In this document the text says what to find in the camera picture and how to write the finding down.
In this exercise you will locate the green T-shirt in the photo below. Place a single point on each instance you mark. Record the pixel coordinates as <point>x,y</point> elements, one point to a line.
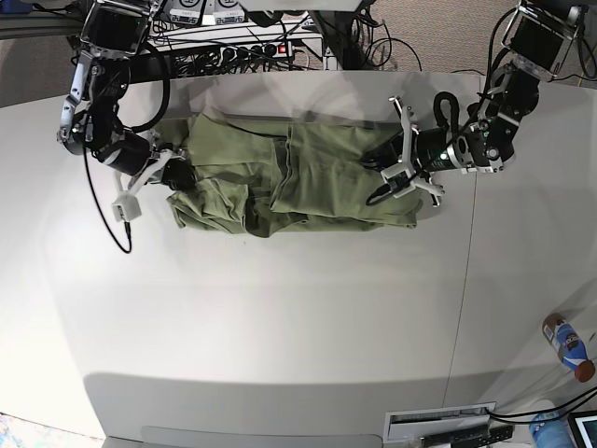
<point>260,177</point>

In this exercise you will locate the brown bottle blue label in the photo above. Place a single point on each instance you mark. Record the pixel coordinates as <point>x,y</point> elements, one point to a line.
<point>568,346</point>

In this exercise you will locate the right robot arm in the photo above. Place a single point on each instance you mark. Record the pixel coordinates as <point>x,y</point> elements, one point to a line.
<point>113,34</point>

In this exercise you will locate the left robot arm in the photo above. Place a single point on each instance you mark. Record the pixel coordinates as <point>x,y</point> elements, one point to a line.
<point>537,39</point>

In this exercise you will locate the laptop screen corner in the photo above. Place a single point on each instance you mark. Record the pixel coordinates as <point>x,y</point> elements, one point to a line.
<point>584,429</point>

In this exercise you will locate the white power strip red switch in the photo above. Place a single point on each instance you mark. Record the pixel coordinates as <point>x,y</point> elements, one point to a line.
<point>269,52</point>

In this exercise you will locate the blue water bottle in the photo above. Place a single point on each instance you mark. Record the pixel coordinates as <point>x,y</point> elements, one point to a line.
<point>549,431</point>

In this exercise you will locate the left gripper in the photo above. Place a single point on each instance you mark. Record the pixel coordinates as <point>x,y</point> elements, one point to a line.
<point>408,161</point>

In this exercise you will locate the white tray with black device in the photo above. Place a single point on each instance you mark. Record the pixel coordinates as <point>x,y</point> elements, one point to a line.
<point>440,425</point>

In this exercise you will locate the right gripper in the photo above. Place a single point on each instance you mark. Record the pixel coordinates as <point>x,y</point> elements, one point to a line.
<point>138,161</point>

